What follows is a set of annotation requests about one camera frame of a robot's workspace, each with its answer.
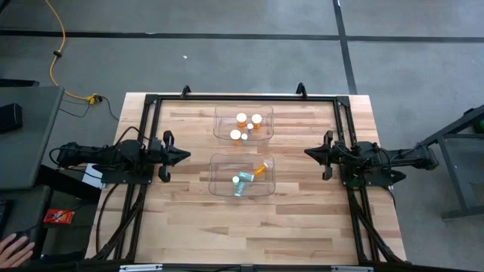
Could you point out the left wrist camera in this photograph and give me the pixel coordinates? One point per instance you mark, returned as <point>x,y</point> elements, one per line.
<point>156,146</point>

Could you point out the silver metal bracket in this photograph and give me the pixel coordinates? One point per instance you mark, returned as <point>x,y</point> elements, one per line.
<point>352,269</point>
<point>140,267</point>

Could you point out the black table clamp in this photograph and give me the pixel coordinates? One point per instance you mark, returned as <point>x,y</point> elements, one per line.
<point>185,90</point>
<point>301,90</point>

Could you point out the clear plastic bin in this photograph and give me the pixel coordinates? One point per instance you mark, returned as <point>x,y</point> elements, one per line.
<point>223,177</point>
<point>223,121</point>

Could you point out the small orange pill bottle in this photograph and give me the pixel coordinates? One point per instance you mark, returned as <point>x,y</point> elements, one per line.
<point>260,169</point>

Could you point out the dark metal table frame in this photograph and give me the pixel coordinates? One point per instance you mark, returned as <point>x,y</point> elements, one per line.
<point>453,158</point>

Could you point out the red box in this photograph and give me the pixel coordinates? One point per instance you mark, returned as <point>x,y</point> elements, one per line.
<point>58,216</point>

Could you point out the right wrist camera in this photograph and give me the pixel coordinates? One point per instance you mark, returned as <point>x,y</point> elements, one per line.
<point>340,148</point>

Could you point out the black speaker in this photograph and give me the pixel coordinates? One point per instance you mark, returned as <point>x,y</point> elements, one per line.
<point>9,118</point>

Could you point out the black computer mouse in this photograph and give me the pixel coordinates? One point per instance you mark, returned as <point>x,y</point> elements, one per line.
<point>22,235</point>

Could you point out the white box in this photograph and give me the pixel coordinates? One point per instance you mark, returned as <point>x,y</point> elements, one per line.
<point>92,175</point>

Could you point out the grey office desk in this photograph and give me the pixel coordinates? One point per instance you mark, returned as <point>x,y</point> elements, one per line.
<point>28,204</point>
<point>26,136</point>

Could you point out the black keyboard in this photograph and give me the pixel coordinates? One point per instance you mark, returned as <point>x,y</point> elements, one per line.
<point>4,217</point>

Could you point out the green object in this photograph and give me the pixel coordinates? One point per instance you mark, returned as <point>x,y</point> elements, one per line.
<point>479,125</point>

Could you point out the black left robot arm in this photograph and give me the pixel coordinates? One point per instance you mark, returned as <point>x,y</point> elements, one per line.
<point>113,155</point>

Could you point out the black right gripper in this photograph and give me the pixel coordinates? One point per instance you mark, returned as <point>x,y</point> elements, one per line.
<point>338,155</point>

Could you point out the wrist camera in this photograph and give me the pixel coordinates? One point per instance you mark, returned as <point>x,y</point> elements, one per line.
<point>340,148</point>
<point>156,146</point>

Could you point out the black aluminium table frame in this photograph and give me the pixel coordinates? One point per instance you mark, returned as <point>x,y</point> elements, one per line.
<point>246,98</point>

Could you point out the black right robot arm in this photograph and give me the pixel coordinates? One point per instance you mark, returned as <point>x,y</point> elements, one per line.
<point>404,160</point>

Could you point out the person's hand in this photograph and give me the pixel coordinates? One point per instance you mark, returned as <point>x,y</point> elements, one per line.
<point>15,251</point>

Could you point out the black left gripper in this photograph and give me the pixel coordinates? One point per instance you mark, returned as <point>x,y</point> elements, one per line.
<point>159,156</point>

